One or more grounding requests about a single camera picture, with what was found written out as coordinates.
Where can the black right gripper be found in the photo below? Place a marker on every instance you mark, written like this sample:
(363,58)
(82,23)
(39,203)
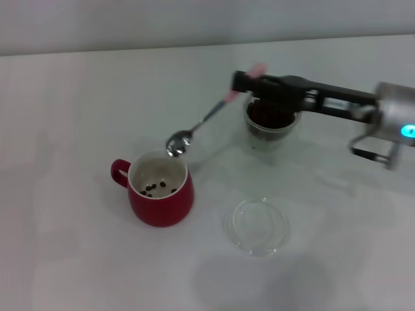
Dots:
(311,94)

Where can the red ceramic mug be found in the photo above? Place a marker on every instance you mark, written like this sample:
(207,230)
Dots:
(162,210)

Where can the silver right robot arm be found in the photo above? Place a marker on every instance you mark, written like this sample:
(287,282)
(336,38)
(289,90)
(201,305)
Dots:
(394,113)

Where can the coffee bean pile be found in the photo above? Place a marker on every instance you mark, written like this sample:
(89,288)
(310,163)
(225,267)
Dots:
(269,116)

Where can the clear glass cup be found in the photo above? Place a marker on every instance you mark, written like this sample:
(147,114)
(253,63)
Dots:
(251,129)

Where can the clear glass saucer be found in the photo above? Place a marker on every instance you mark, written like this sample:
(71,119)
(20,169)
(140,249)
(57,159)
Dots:
(262,149)

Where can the clear shallow glass dish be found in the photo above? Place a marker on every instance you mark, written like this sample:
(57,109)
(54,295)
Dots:
(259,243)

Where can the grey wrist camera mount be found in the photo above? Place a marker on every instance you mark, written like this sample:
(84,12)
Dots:
(392,155)

